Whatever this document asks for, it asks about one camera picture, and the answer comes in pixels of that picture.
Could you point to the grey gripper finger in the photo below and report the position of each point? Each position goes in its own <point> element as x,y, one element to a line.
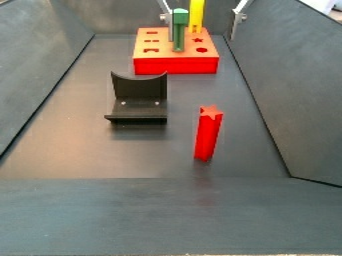
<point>166,16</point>
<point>238,16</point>

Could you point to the red shape sorter board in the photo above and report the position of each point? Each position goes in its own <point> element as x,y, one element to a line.
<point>156,58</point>

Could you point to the green triangular tall peg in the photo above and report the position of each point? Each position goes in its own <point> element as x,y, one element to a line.
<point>180,22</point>

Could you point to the yellow tall slotted peg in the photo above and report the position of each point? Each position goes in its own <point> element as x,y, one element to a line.
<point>197,11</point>

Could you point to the black curved holder bracket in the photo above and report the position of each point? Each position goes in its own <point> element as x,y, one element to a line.
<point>141,99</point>

